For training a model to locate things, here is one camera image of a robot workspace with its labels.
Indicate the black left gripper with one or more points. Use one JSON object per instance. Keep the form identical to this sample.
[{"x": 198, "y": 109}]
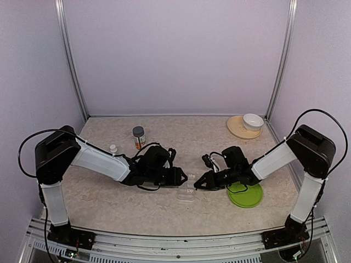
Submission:
[{"x": 175, "y": 178}]

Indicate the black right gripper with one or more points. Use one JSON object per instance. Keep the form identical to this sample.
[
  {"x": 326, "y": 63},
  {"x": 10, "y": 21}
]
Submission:
[{"x": 211, "y": 183}]

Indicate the clear plastic pill organizer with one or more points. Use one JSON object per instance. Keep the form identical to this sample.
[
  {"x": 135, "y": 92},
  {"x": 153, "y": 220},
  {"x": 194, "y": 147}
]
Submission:
[{"x": 189, "y": 184}]

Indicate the grey-capped orange pill bottle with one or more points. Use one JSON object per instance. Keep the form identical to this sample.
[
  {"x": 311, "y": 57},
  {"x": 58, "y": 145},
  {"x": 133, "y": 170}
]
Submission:
[{"x": 139, "y": 136}]

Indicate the small white pill bottle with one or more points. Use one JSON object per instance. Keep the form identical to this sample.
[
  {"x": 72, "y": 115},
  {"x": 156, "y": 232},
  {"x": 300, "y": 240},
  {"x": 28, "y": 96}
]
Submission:
[{"x": 113, "y": 148}]

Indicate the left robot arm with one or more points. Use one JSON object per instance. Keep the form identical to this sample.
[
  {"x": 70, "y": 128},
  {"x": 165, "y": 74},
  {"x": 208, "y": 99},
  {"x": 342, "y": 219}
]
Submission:
[{"x": 63, "y": 148}]

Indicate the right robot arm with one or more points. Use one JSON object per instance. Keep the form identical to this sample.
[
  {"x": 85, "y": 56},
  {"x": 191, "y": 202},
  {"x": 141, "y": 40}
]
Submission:
[{"x": 314, "y": 151}]

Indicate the green plate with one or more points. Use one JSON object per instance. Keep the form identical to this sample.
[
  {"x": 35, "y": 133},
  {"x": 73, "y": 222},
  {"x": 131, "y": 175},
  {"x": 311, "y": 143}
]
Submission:
[{"x": 245, "y": 196}]

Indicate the beige wooden plate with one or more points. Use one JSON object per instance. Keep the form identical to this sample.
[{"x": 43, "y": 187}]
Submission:
[{"x": 235, "y": 124}]

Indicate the white ceramic bowl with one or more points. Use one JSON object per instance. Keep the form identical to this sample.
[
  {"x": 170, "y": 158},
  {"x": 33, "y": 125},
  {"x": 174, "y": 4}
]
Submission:
[{"x": 252, "y": 122}]

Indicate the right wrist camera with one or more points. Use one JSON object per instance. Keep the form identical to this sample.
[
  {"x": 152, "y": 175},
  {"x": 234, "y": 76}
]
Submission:
[{"x": 210, "y": 163}]

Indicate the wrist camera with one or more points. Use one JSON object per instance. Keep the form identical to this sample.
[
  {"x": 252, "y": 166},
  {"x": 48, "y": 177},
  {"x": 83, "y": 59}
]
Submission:
[
  {"x": 172, "y": 153},
  {"x": 210, "y": 163}
]

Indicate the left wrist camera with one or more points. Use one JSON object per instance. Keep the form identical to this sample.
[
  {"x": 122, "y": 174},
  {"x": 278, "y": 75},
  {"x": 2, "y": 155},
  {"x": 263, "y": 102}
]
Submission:
[{"x": 172, "y": 153}]

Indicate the front aluminium rail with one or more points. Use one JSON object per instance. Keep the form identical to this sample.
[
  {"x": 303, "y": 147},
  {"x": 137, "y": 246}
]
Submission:
[{"x": 252, "y": 246}]

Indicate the right aluminium frame post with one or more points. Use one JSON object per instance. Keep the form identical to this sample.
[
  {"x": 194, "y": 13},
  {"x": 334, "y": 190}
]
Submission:
[{"x": 283, "y": 58}]

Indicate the aluminium frame post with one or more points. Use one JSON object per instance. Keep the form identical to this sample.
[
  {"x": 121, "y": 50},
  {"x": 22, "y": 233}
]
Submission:
[
  {"x": 60, "y": 12},
  {"x": 283, "y": 58}
]

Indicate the left aluminium frame post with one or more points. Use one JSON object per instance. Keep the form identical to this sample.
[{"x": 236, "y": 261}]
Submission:
[{"x": 60, "y": 12}]

